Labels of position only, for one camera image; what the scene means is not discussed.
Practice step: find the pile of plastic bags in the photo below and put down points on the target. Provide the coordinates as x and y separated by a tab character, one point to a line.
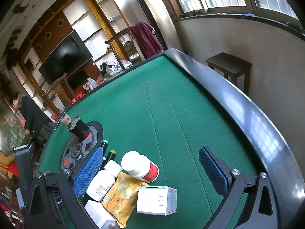
112	68

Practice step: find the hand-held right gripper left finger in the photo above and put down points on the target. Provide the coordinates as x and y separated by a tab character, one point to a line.
89	171

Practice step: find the large white plastic bottle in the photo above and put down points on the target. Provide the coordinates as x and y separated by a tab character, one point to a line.
102	183

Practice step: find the white pill bottle red label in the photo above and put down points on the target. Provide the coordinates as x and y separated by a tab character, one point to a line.
138	165

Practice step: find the maroon cloth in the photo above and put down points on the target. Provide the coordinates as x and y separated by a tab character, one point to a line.
146	39

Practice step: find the white power adapter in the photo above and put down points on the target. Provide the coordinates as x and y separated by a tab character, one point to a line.
99	213

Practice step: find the black flat television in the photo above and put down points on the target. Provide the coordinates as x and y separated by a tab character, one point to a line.
66	59

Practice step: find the white medicine box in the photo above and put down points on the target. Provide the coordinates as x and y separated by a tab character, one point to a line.
154	200

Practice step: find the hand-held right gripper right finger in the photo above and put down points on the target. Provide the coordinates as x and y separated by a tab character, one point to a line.
213	171

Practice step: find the round table control panel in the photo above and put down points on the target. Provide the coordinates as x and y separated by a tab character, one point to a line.
81	148

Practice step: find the white standing air conditioner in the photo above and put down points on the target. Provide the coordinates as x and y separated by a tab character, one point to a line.
145	9

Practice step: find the black and red spool gadget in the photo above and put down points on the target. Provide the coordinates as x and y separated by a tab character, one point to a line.
77	127

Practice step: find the dark wooden stool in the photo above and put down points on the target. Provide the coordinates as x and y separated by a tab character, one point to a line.
230	65

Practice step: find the yellow cracker packet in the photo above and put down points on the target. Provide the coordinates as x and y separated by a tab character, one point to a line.
121	200

